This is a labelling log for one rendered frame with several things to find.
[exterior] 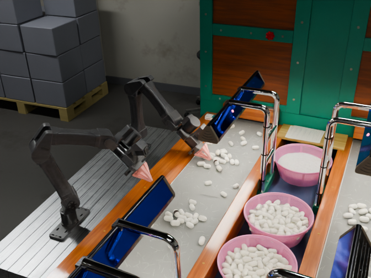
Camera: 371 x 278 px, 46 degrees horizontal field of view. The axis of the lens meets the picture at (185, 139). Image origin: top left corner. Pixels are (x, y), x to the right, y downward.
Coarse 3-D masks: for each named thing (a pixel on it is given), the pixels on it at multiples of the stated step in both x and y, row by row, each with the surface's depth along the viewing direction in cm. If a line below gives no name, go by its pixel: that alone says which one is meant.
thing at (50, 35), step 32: (0, 0) 376; (32, 0) 393; (64, 0) 395; (0, 32) 393; (32, 32) 379; (64, 32) 385; (96, 32) 432; (0, 64) 412; (32, 64) 397; (64, 64) 393; (96, 64) 441; (0, 96) 432; (32, 96) 415; (64, 96) 401; (96, 96) 459
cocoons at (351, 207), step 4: (352, 204) 173; (360, 204) 172; (364, 204) 172; (352, 208) 170; (364, 208) 170; (352, 212) 169; (360, 212) 169; (364, 212) 169; (344, 216) 167; (348, 216) 167; (352, 216) 167; (368, 216) 166; (348, 220) 165; (352, 220) 164; (360, 220) 166; (364, 220) 165; (368, 220) 165; (364, 228) 160
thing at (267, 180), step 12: (276, 96) 182; (252, 108) 172; (264, 108) 170; (276, 108) 184; (264, 120) 172; (276, 120) 187; (264, 132) 174; (276, 132) 190; (264, 144) 177; (264, 156) 180; (264, 168) 183; (264, 180) 186; (264, 192) 189
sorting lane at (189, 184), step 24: (216, 144) 221; (240, 144) 220; (192, 168) 202; (216, 168) 201; (240, 168) 201; (192, 192) 185; (216, 192) 185; (216, 216) 171; (144, 240) 160; (192, 240) 159; (144, 264) 149; (168, 264) 149; (192, 264) 149
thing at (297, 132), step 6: (294, 126) 227; (300, 126) 227; (288, 132) 221; (294, 132) 221; (300, 132) 221; (306, 132) 221; (312, 132) 221; (318, 132) 221; (324, 132) 221; (294, 138) 216; (300, 138) 216; (306, 138) 216; (312, 138) 215; (318, 138) 215
